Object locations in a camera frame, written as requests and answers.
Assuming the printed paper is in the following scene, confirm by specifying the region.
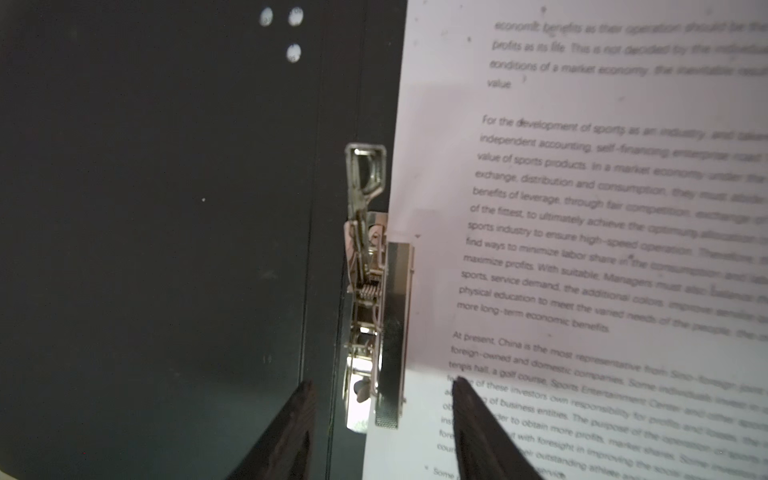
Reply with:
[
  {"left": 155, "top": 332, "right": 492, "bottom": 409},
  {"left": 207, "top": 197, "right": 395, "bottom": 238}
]
[{"left": 363, "top": 1, "right": 767, "bottom": 479}]

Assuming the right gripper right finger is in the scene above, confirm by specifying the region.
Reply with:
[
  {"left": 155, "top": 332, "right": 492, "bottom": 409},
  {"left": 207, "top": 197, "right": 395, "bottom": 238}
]
[{"left": 452, "top": 377, "right": 543, "bottom": 480}]

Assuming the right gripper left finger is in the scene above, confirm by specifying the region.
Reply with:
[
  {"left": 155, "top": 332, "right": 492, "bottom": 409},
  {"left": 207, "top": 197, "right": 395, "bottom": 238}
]
[{"left": 226, "top": 380, "right": 317, "bottom": 480}]

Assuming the metal folder clip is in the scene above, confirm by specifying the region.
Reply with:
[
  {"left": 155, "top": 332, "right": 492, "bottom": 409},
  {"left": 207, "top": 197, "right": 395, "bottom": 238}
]
[{"left": 343, "top": 143, "right": 414, "bottom": 435}]

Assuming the black file folder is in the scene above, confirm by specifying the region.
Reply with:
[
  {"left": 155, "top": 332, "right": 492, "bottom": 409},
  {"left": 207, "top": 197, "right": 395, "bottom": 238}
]
[{"left": 1, "top": 1, "right": 406, "bottom": 479}]

